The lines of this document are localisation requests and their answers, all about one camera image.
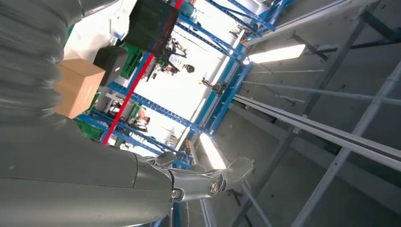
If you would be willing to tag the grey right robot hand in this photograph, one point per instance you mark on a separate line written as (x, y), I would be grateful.
(78, 188)

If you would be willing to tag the brown cardboard box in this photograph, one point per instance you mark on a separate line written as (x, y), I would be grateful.
(78, 87)

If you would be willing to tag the long ceiling light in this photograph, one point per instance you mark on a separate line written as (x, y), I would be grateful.
(275, 54)
(213, 152)

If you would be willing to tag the white black humanoid robot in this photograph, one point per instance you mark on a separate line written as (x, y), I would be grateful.
(175, 59)

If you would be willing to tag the black hoist unit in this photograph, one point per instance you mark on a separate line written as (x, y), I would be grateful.
(216, 86)

